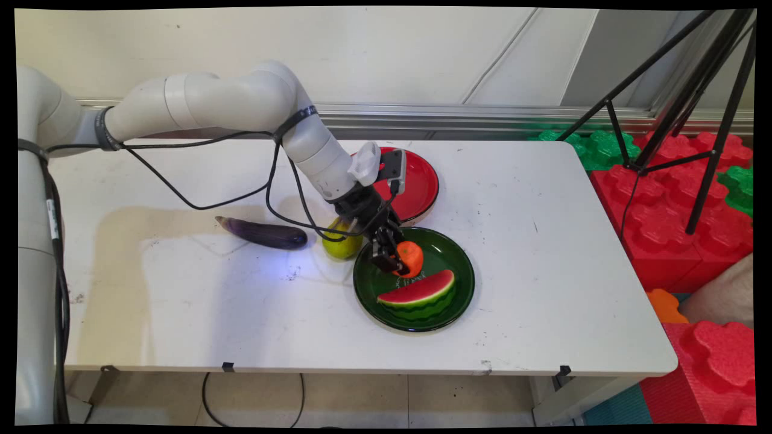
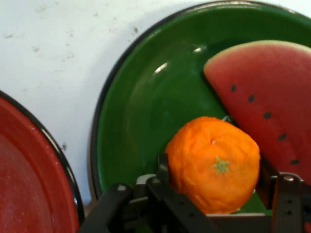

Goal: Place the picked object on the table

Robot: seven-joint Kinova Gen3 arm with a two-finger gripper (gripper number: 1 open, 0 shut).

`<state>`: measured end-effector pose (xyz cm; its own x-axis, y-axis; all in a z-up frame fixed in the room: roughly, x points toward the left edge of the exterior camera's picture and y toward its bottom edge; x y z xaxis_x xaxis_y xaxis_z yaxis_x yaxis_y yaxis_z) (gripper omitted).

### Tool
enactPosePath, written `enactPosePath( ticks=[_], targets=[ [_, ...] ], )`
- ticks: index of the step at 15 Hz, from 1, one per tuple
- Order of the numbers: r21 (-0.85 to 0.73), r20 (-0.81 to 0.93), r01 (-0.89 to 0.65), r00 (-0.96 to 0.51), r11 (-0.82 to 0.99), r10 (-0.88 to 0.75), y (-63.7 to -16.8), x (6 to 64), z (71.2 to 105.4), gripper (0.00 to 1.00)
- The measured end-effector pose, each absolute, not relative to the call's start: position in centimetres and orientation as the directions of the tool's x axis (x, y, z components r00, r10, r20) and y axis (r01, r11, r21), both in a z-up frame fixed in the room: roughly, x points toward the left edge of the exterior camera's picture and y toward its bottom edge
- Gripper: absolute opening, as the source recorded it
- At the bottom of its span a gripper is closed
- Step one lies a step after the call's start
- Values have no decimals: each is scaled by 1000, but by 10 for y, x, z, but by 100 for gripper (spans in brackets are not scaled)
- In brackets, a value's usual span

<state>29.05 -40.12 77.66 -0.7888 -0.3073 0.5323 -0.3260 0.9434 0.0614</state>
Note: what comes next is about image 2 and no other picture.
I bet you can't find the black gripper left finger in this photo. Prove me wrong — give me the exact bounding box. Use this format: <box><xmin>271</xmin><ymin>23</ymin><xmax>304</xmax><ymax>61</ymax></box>
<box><xmin>79</xmin><ymin>153</ymin><xmax>220</xmax><ymax>233</ymax></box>

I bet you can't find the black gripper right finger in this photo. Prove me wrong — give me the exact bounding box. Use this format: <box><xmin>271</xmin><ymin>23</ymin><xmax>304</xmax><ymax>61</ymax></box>
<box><xmin>257</xmin><ymin>155</ymin><xmax>311</xmax><ymax>233</ymax></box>

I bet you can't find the red plate with black rim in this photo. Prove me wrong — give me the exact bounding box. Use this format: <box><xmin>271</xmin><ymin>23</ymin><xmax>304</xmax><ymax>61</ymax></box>
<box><xmin>0</xmin><ymin>90</ymin><xmax>86</xmax><ymax>233</ymax></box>

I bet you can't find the orange toy mandarin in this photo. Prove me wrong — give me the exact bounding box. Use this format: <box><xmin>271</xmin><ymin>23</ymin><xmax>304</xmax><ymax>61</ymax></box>
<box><xmin>165</xmin><ymin>116</ymin><xmax>261</xmax><ymax>215</ymax></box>

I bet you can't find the green plate with black rim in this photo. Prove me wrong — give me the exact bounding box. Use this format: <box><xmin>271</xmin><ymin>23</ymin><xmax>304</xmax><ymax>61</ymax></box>
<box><xmin>88</xmin><ymin>0</ymin><xmax>311</xmax><ymax>217</ymax></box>

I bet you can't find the toy watermelon slice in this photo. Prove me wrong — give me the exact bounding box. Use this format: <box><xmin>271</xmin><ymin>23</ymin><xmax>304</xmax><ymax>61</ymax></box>
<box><xmin>203</xmin><ymin>40</ymin><xmax>311</xmax><ymax>181</ymax></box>

